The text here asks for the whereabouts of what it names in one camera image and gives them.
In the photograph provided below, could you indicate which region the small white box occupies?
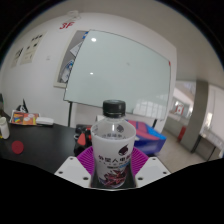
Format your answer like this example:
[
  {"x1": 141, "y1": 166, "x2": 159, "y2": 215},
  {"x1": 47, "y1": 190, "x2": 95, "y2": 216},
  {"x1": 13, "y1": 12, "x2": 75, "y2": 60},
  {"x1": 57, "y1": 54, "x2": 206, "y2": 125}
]
[{"x1": 35, "y1": 116, "x2": 55, "y2": 127}]

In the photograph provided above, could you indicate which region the large white wall poster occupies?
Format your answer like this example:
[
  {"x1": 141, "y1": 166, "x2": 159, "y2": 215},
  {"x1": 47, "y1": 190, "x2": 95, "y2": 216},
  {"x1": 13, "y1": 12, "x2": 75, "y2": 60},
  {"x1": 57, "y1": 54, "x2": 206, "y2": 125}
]
[{"x1": 20, "y1": 31, "x2": 48, "y2": 65}]

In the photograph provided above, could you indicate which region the grey pinboard with papers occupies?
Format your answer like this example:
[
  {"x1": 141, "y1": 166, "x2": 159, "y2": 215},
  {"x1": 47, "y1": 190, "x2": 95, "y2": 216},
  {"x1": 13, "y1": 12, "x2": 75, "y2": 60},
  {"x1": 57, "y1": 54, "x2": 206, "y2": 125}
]
[{"x1": 53, "y1": 29, "x2": 89, "y2": 89}]

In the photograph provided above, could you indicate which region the small black flag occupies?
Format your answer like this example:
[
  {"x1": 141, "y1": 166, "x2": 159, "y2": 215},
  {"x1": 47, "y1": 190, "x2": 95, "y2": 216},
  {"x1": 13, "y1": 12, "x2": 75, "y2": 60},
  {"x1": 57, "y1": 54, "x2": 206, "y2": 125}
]
[{"x1": 16, "y1": 98, "x2": 28, "y2": 114}]

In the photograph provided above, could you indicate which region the red wall floor sign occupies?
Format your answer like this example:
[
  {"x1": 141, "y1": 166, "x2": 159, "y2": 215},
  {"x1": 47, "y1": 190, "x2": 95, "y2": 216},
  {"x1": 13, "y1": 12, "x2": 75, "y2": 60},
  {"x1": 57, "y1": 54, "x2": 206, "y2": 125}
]
[{"x1": 59, "y1": 21, "x2": 75, "y2": 30}]

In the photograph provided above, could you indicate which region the white-labelled drink bottle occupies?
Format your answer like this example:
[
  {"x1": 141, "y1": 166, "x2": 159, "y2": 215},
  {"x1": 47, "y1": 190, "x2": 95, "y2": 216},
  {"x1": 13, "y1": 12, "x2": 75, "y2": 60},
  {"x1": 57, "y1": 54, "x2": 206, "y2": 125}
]
[{"x1": 90, "y1": 99, "x2": 137, "y2": 189}]

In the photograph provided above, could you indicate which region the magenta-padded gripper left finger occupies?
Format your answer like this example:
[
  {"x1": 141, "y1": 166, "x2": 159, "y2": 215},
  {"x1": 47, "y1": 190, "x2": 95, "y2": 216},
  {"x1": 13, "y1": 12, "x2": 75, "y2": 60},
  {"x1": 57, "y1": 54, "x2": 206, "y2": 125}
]
[{"x1": 54, "y1": 146, "x2": 97, "y2": 188}]

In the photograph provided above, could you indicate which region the flat round red coaster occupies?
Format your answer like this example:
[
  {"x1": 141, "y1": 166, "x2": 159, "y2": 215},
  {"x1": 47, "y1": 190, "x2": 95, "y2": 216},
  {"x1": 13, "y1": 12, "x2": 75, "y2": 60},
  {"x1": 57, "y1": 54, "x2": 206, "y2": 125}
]
[{"x1": 11, "y1": 140, "x2": 25, "y2": 155}]

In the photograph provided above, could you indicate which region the flat colourful printed box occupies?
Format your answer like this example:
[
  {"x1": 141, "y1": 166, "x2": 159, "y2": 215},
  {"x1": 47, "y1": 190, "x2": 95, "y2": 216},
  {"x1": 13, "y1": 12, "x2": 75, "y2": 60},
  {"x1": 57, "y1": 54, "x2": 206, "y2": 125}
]
[{"x1": 9, "y1": 110, "x2": 40, "y2": 126}]

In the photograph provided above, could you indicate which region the black and red tool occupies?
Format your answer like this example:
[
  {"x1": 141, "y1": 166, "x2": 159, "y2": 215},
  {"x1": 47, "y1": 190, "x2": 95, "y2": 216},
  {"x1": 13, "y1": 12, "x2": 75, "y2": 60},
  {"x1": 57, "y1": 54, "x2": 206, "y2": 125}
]
[{"x1": 73, "y1": 124, "x2": 94, "y2": 148}]

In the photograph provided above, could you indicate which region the large whiteboard on stand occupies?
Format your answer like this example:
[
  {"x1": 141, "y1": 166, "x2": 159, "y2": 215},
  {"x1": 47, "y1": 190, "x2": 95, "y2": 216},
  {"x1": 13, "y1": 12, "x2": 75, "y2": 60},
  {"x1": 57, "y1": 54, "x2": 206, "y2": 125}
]
[{"x1": 63, "y1": 29, "x2": 172, "y2": 129}]

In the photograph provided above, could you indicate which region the small white wall poster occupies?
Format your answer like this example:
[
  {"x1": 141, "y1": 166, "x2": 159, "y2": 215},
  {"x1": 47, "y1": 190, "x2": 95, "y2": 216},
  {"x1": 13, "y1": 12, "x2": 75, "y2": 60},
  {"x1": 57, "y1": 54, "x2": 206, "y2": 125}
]
[{"x1": 11, "y1": 47, "x2": 24, "y2": 68}]

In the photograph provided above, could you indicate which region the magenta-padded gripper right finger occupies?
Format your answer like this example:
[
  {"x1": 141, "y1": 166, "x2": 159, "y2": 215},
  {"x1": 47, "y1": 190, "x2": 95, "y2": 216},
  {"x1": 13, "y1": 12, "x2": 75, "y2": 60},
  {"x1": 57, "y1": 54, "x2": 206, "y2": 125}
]
[{"x1": 129, "y1": 146, "x2": 172, "y2": 188}]

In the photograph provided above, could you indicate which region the blue cardboard box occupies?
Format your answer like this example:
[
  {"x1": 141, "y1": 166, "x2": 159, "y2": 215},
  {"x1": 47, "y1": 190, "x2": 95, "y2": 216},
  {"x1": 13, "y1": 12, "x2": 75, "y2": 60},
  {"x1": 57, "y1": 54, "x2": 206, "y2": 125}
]
[{"x1": 126, "y1": 119, "x2": 168, "y2": 156}]

